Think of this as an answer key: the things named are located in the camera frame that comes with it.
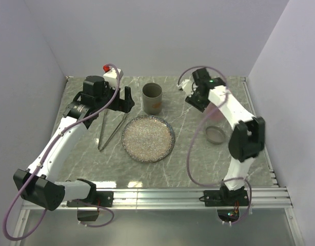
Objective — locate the speckled ceramic plate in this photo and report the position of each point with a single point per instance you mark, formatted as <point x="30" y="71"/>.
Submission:
<point x="148" y="138"/>

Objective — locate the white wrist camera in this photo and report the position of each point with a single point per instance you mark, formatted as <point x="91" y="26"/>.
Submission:
<point x="110" y="75"/>
<point x="186" y="86"/>

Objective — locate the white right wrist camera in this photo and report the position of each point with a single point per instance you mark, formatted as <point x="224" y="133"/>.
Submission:
<point x="186" y="86"/>

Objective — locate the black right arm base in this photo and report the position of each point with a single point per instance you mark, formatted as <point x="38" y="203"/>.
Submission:
<point x="224" y="198"/>

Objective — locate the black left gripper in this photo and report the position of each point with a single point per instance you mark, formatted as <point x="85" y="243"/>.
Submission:
<point x="123" y="105"/>

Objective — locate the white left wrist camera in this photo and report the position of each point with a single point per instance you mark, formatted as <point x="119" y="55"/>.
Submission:
<point x="110" y="75"/>

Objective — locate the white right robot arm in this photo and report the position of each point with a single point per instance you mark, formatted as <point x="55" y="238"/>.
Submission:
<point x="247" y="140"/>

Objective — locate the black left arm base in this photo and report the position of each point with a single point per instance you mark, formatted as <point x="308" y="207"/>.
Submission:
<point x="101" y="199"/>

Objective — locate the pink cup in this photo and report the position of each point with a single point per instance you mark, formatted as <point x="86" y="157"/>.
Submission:
<point x="215" y="115"/>

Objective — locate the grey round lid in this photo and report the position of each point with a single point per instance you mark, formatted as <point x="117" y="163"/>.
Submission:
<point x="215" y="135"/>

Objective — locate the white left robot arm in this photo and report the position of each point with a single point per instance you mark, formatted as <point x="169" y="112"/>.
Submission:
<point x="38" y="183"/>

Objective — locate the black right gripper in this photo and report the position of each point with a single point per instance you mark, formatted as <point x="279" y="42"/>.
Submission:
<point x="191" y="101"/>

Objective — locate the grey cup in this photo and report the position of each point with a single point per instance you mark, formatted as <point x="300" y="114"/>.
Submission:
<point x="152" y="98"/>

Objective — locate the metal food tongs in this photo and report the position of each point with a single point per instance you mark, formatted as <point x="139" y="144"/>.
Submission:
<point x="107" y="134"/>

